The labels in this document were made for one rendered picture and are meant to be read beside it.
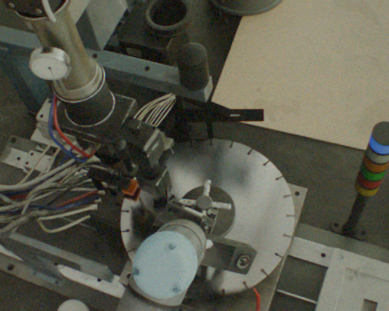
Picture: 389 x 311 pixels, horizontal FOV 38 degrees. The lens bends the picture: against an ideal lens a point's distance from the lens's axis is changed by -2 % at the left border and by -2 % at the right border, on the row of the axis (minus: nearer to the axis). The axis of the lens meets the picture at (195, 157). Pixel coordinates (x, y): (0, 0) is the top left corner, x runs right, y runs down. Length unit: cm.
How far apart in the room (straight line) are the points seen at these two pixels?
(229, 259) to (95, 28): 42
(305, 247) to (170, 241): 61
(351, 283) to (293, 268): 19
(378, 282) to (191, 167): 42
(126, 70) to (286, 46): 54
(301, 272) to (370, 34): 69
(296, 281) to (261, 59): 60
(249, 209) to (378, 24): 74
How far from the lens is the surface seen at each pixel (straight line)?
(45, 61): 72
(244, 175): 111
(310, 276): 125
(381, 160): 97
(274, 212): 108
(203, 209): 103
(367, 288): 110
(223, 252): 88
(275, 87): 147
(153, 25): 134
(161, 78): 114
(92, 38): 95
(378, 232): 131
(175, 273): 69
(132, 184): 111
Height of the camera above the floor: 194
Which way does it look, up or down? 61 degrees down
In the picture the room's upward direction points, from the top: 11 degrees counter-clockwise
